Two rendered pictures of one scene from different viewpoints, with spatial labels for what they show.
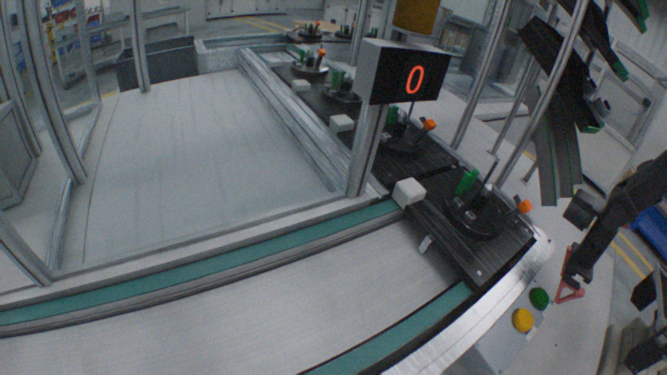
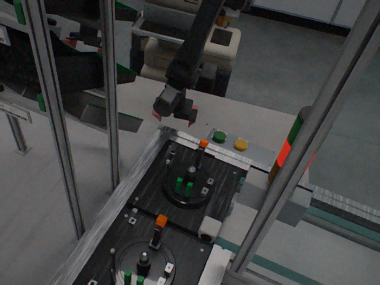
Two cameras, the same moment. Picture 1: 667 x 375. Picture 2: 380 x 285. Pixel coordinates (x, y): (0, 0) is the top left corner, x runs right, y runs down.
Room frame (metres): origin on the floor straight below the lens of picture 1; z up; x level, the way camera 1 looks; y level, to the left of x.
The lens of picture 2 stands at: (0.73, 0.15, 1.74)
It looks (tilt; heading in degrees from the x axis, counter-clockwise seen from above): 47 degrees down; 232
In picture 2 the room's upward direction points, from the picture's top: 11 degrees clockwise
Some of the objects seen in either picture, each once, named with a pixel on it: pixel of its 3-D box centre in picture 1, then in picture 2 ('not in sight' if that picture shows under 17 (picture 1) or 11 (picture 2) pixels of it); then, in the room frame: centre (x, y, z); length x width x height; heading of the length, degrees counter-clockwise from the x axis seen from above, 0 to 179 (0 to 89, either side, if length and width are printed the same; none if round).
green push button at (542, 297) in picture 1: (538, 298); (219, 137); (0.19, -0.40, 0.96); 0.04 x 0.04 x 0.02
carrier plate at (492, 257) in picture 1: (470, 216); (187, 187); (0.37, -0.28, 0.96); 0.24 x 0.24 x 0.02; 37
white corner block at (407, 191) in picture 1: (408, 193); (209, 230); (0.39, -0.14, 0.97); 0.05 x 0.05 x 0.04; 37
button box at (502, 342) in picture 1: (511, 328); (238, 152); (0.14, -0.34, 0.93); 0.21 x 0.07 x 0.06; 127
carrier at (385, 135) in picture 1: (400, 126); (143, 262); (0.57, -0.12, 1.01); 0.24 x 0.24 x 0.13; 37
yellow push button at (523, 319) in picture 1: (522, 321); (240, 145); (0.14, -0.34, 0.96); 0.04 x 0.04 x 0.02
